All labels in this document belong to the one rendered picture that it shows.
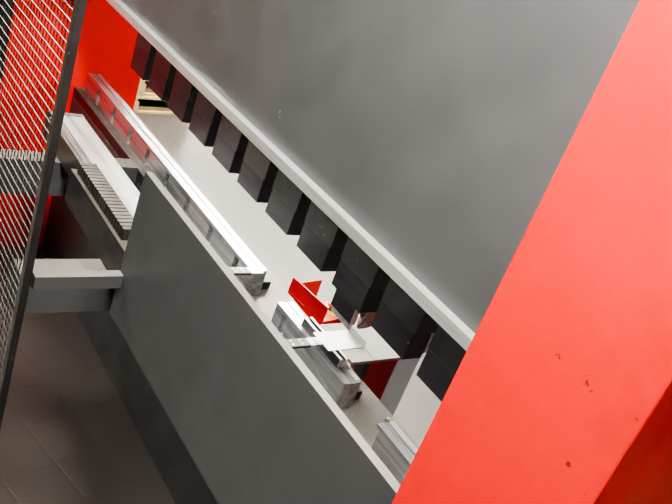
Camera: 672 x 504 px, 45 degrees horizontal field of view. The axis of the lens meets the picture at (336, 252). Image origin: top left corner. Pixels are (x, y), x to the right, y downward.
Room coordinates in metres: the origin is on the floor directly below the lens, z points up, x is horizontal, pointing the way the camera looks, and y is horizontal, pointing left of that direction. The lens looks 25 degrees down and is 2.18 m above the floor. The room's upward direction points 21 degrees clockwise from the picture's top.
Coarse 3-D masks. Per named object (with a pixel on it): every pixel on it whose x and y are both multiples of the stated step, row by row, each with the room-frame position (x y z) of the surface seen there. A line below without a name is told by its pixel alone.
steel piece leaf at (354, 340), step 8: (352, 328) 2.08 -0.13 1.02; (328, 336) 2.01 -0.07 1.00; (336, 336) 2.03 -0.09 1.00; (344, 336) 2.04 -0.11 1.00; (352, 336) 2.06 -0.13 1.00; (360, 336) 2.05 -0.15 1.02; (336, 344) 1.98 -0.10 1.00; (344, 344) 2.00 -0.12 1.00; (352, 344) 2.02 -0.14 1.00; (360, 344) 2.03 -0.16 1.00
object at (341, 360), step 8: (304, 320) 2.06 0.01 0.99; (312, 320) 2.07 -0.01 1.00; (304, 328) 2.05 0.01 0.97; (312, 328) 2.03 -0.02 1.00; (320, 328) 2.04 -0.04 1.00; (312, 336) 2.02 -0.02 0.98; (328, 352) 1.96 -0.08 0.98; (336, 352) 1.95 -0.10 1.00; (336, 360) 1.93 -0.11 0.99; (344, 360) 1.94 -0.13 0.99
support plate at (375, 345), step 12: (324, 324) 2.07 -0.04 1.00; (336, 324) 2.10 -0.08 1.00; (372, 336) 2.11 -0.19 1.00; (360, 348) 2.02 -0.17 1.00; (372, 348) 2.04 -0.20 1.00; (384, 348) 2.07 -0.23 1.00; (348, 360) 1.94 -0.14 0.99; (360, 360) 1.95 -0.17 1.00; (372, 360) 1.98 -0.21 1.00; (384, 360) 2.01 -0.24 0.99
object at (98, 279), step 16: (32, 272) 1.72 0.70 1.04; (48, 272) 1.74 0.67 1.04; (64, 272) 1.77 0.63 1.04; (80, 272) 1.79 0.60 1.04; (96, 272) 1.82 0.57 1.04; (112, 272) 1.85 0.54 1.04; (32, 288) 1.70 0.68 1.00; (48, 288) 1.72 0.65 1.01; (64, 288) 1.75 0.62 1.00; (80, 288) 1.78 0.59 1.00; (96, 288) 1.81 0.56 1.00; (112, 288) 1.84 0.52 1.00
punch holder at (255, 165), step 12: (252, 144) 2.42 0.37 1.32; (252, 156) 2.40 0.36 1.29; (264, 156) 2.35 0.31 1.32; (252, 168) 2.39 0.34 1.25; (264, 168) 2.34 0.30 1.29; (276, 168) 2.35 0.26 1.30; (240, 180) 2.42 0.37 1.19; (252, 180) 2.37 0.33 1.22; (264, 180) 2.33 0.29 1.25; (252, 192) 2.36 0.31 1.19; (264, 192) 2.34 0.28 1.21
